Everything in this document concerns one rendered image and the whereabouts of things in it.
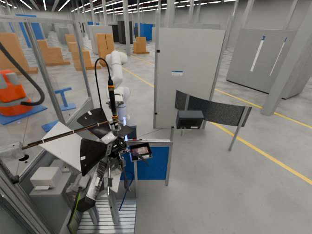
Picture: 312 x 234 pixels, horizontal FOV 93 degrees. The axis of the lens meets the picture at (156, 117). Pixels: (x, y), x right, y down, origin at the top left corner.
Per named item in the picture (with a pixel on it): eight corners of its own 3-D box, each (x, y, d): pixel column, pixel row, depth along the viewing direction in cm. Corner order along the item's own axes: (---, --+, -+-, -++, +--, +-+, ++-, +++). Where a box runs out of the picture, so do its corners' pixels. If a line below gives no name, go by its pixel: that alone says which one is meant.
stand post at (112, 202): (114, 227, 173) (101, 177, 125) (116, 218, 180) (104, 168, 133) (118, 227, 173) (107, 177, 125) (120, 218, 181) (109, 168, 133)
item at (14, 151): (1, 165, 81) (-8, 154, 76) (3, 157, 85) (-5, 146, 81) (25, 157, 86) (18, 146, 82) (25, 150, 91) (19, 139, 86)
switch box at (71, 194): (72, 207, 131) (65, 192, 120) (76, 197, 139) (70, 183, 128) (89, 207, 132) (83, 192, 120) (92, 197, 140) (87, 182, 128)
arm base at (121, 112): (114, 115, 200) (112, 103, 190) (128, 113, 206) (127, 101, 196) (116, 123, 185) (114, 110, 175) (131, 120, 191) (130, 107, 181)
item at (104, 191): (97, 197, 106) (91, 196, 102) (98, 185, 112) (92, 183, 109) (110, 190, 101) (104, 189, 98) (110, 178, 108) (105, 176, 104)
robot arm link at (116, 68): (102, 65, 131) (105, 98, 127) (120, 62, 130) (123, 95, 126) (106, 70, 140) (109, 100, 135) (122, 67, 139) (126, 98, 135)
